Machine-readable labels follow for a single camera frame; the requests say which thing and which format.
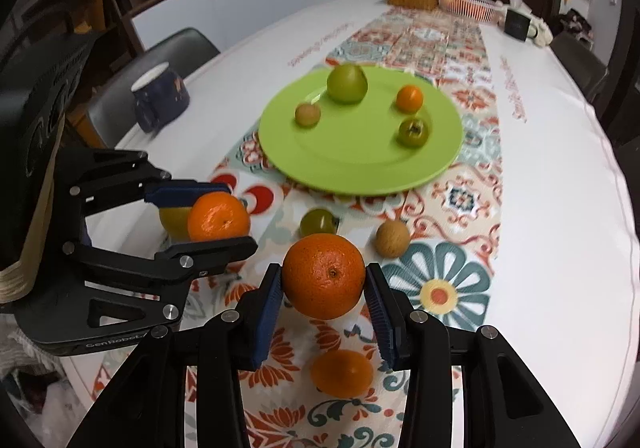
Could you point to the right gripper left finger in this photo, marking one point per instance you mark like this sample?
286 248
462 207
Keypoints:
235 340

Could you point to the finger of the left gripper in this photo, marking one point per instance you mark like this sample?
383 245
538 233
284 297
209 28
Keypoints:
111 178
178 264

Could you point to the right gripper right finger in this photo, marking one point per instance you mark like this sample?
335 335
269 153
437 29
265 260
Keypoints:
411 339

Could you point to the orange tangerine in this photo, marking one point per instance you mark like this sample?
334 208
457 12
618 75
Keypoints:
217 216

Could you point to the large orange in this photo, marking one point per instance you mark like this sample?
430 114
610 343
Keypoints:
323 276

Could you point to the small green tomato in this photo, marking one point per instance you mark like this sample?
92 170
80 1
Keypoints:
318 221

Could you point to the brown round longan fruit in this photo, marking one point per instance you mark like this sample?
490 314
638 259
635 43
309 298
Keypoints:
307 115

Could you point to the small green persimmon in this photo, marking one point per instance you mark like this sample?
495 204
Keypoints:
412 133

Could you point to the green apple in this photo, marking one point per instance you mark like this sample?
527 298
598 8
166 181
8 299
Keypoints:
347 84

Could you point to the small orange mandarin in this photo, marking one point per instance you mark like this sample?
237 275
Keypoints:
409 99

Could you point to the grey chair near mug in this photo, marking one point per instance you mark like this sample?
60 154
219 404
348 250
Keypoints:
111 111

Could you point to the flat orange fruit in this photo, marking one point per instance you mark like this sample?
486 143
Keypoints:
341 373

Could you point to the dark blue mug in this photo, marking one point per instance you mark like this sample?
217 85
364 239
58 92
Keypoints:
160 97

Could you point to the lime green plate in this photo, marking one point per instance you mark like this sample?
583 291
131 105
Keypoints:
354 149

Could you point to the white crumpled cloth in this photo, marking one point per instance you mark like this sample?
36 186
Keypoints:
544 37

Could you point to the grey chair right far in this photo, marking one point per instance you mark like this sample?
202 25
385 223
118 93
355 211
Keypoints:
587 71

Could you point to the black mug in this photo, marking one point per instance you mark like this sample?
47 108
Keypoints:
519 26

